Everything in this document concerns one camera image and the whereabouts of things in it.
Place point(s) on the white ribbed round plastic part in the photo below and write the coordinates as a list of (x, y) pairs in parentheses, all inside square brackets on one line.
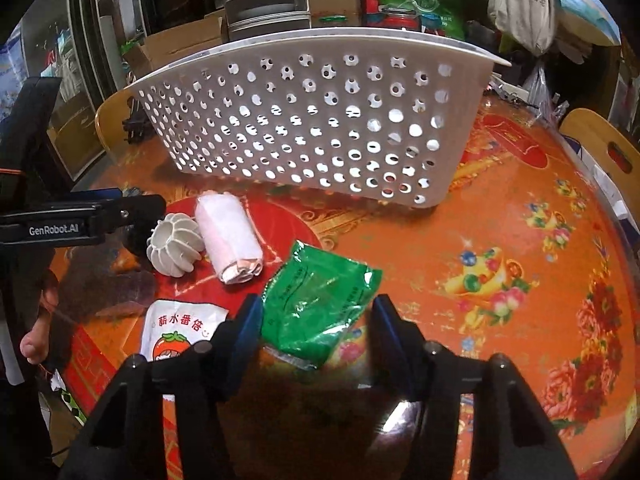
[(172, 250)]

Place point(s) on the person's left hand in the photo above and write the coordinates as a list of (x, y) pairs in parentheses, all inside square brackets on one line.
[(37, 340)]

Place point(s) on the wooden chair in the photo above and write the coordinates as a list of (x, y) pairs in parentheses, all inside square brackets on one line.
[(107, 120), (590, 130)]

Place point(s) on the beige canvas tote bag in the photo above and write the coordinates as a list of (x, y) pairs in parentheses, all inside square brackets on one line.
[(522, 5)]

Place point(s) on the pink rolled towel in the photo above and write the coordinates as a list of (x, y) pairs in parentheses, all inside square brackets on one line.
[(227, 235)]

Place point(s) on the white packet with tomato print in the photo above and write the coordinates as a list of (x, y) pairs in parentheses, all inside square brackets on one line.
[(170, 320)]

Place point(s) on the small cardboard box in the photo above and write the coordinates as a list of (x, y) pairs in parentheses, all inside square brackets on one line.
[(335, 5)]

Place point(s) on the open cardboard box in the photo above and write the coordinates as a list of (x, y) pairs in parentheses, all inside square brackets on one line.
[(180, 42)]

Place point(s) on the grey stacked drawer unit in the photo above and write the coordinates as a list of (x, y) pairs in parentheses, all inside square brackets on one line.
[(265, 15)]

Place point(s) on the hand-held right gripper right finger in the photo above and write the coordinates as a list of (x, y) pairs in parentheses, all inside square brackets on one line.
[(389, 332)]

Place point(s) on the red lidded jar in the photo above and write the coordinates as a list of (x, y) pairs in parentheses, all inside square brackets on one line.
[(395, 21)]

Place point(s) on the clear plastic bag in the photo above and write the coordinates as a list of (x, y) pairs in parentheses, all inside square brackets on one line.
[(542, 92)]

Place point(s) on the green plastic packet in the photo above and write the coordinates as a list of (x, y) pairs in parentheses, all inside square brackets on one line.
[(320, 300)]

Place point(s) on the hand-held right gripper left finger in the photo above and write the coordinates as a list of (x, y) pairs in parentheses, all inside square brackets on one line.
[(250, 327)]

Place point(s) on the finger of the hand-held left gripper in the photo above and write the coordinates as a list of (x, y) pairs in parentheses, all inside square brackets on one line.
[(100, 194), (142, 210)]

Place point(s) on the white perforated plastic basket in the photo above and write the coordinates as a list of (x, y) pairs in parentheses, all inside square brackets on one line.
[(350, 45)]

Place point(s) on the orange floral printed tablecloth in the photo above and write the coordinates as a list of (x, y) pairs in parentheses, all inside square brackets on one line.
[(450, 220)]

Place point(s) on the green shopping bag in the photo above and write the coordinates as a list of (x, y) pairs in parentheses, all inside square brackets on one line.
[(425, 0)]

